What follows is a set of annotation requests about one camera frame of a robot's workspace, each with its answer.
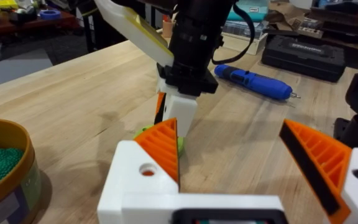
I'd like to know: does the tub with green toys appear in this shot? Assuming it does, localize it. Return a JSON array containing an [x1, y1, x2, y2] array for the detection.
[[0, 118, 42, 224]]

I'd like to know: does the brown cup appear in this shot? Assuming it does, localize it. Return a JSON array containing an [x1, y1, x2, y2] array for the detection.
[[162, 19, 177, 39]]

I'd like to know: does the black tool case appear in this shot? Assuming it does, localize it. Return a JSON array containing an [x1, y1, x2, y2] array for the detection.
[[260, 34, 347, 83]]

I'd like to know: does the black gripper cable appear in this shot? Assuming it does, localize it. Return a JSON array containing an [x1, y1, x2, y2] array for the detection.
[[211, 2, 256, 65]]

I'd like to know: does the blue electric screwdriver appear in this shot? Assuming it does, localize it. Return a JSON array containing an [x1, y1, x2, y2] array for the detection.
[[213, 63, 301, 101]]

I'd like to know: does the brown cardboard sheet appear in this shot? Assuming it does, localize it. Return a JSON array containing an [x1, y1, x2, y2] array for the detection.
[[266, 1, 311, 31]]

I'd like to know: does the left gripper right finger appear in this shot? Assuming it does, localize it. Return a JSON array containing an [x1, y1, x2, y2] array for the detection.
[[278, 118, 358, 224]]

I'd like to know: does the teal box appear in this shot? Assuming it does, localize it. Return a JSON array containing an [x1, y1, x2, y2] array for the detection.
[[227, 0, 270, 22]]

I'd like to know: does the blue tape roll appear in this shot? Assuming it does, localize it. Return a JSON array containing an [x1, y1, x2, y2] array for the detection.
[[39, 9, 63, 21]]

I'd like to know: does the yellow box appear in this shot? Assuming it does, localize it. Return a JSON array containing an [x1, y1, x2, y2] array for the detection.
[[0, 0, 19, 12]]

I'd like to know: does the white box with parts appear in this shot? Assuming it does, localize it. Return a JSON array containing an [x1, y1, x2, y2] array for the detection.
[[221, 19, 269, 56]]

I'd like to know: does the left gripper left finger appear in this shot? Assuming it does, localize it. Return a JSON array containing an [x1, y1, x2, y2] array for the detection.
[[97, 118, 180, 224]]

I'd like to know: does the dark red side table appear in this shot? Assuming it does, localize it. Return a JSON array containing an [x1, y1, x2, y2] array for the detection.
[[0, 11, 78, 40]]

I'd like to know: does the green disc with holes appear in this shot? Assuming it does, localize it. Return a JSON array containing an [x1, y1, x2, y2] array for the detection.
[[133, 124, 186, 157]]

